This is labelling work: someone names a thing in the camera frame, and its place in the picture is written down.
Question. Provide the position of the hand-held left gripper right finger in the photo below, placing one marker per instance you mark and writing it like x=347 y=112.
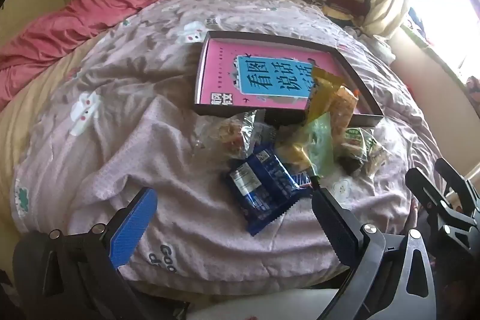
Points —
x=335 y=226

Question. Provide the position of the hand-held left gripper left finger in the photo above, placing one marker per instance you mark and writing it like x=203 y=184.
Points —
x=131 y=226

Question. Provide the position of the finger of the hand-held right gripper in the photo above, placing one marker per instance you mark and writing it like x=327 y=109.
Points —
x=455 y=181
x=427 y=192

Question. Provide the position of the blue snack packet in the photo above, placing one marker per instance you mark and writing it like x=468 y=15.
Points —
x=262 y=188

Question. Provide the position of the green printed pastry packet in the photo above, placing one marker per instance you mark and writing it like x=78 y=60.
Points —
x=318 y=143

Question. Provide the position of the small green label packet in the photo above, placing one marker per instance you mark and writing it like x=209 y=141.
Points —
x=356 y=142

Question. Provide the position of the clear packet with reddish pastry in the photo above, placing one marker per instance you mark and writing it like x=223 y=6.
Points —
x=232 y=138

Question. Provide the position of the dark cardboard tray box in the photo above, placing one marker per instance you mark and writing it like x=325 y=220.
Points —
x=352 y=74

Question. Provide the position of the orange floral cloth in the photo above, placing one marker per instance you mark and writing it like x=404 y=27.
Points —
x=473 y=91

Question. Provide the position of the yellow snack packet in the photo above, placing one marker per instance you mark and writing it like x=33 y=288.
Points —
x=322 y=95

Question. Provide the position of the beige bed sheet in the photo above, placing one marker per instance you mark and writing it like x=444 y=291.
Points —
x=22 y=125

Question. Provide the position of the white crumpled cloth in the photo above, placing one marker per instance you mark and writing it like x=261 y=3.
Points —
x=378 y=46

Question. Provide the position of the heap of colourful clothes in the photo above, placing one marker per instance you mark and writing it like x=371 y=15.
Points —
x=416 y=27

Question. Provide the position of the pink book with blue label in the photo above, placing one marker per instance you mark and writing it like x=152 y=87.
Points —
x=221 y=80

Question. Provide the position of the bright window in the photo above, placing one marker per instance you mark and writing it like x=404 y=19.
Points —
x=450 y=5

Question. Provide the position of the pink duvet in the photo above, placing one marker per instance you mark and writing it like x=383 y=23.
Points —
x=75 y=20

